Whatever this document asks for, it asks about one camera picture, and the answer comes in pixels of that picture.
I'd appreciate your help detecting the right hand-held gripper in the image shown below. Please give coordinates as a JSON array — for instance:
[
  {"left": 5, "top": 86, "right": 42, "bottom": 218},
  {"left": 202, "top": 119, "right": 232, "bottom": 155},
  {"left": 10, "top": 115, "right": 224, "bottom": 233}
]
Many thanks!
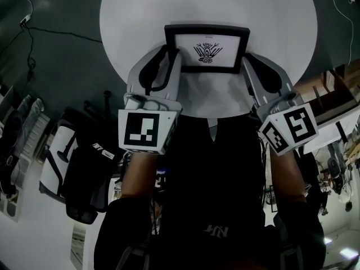
[{"left": 242, "top": 52, "right": 320, "bottom": 158}]

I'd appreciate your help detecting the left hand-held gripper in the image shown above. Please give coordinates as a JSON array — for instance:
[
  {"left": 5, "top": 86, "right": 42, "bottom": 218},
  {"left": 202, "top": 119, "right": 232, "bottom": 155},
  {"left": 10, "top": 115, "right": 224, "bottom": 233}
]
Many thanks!
[{"left": 117, "top": 46, "right": 183, "bottom": 155}]

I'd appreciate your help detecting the black framed picture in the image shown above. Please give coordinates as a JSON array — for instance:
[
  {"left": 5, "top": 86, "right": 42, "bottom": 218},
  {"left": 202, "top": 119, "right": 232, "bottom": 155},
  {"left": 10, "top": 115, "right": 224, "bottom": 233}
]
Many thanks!
[{"left": 164, "top": 24, "right": 251, "bottom": 75}]

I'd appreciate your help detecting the person's left forearm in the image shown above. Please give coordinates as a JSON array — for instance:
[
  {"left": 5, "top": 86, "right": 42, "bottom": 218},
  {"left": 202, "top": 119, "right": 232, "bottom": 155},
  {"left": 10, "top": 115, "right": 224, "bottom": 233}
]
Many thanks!
[{"left": 120, "top": 150, "right": 159, "bottom": 201}]

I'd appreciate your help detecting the person's right forearm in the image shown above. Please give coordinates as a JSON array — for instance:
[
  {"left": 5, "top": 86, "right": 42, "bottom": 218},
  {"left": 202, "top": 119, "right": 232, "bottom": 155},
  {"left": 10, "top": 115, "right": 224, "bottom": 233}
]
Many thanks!
[{"left": 269, "top": 147, "right": 309, "bottom": 205}]

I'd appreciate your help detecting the round white table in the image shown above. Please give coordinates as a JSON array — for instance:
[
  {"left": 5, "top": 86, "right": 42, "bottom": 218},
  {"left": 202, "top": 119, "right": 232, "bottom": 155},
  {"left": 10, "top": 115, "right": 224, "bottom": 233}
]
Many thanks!
[{"left": 99, "top": 0, "right": 318, "bottom": 120}]

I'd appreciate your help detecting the wooden furniture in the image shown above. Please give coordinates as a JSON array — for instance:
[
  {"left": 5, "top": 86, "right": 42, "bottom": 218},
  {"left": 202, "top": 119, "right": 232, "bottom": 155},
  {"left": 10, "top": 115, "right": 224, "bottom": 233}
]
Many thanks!
[{"left": 292, "top": 62, "right": 360, "bottom": 125}]

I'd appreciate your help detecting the person's black shirt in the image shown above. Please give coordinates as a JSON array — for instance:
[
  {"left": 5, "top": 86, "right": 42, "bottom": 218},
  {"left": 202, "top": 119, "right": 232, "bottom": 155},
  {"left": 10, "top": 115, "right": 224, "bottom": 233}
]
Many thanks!
[{"left": 94, "top": 114, "right": 327, "bottom": 270}]

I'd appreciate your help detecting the black chair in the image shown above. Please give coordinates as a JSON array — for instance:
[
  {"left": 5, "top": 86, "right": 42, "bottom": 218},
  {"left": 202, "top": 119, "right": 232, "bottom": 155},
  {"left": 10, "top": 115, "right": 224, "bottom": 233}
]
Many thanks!
[{"left": 60, "top": 90, "right": 126, "bottom": 225}]

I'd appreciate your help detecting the white drawer shelf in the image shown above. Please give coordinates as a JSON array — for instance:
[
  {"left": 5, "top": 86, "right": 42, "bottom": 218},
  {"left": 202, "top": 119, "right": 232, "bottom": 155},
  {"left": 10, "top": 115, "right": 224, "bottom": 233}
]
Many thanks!
[{"left": 0, "top": 84, "right": 52, "bottom": 222}]

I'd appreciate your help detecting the white board with black handle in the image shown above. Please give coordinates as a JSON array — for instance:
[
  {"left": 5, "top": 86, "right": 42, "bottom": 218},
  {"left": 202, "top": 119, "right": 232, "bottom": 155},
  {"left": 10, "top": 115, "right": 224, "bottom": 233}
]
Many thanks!
[
  {"left": 302, "top": 116, "right": 360, "bottom": 155},
  {"left": 39, "top": 122, "right": 78, "bottom": 196}
]

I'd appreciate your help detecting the white cable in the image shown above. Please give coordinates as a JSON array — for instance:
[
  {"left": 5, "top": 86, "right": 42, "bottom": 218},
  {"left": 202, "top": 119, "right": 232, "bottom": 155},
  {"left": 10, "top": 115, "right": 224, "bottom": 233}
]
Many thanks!
[
  {"left": 16, "top": 0, "right": 34, "bottom": 18},
  {"left": 331, "top": 0, "right": 354, "bottom": 66}
]

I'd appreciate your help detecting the black cable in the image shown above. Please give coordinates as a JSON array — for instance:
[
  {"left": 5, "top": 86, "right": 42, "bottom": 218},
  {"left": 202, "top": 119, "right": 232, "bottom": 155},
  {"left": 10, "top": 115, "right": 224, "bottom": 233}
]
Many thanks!
[{"left": 0, "top": 24, "right": 104, "bottom": 95}]

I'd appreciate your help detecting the grey shoulder strap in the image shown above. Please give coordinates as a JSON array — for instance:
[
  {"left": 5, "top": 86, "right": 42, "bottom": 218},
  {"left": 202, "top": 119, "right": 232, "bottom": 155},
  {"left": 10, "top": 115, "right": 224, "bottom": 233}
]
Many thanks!
[
  {"left": 277, "top": 243, "right": 304, "bottom": 270},
  {"left": 115, "top": 242, "right": 150, "bottom": 270}
]

